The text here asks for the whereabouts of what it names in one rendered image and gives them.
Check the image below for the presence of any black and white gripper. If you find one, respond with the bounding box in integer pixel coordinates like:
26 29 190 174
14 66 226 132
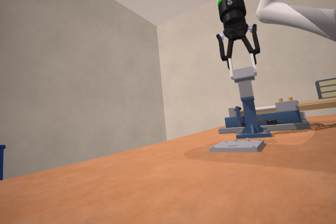
216 10 260 80

